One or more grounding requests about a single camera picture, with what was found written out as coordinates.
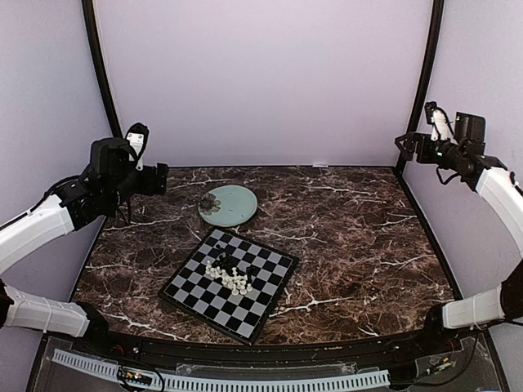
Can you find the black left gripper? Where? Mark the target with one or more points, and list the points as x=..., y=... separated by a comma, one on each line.
x=149, y=187

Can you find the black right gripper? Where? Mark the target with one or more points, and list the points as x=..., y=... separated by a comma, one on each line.
x=423, y=139

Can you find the black grey chessboard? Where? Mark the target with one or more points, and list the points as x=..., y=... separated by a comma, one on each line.
x=240, y=317

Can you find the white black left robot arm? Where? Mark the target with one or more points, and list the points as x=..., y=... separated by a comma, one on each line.
x=114, y=174

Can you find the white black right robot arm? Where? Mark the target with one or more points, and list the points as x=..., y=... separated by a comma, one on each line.
x=459, y=146

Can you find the white chess pieces pile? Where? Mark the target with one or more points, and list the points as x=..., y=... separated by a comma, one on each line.
x=236, y=285

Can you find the pale green flower plate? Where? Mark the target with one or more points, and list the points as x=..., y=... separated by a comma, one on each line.
x=228, y=206

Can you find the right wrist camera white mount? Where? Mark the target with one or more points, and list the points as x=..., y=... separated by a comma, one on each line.
x=439, y=121

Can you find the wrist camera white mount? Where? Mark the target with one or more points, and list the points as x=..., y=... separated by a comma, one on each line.
x=137, y=136
x=439, y=121

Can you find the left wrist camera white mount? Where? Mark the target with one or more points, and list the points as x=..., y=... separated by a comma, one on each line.
x=137, y=136

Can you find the right black frame post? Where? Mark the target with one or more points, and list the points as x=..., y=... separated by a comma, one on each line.
x=433, y=34

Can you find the black frame post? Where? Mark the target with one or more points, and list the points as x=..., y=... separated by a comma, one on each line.
x=433, y=34
x=98, y=63

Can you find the left black frame post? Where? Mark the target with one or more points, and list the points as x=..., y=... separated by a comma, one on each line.
x=98, y=63

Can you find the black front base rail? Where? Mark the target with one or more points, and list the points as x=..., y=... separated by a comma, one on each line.
x=389, y=350

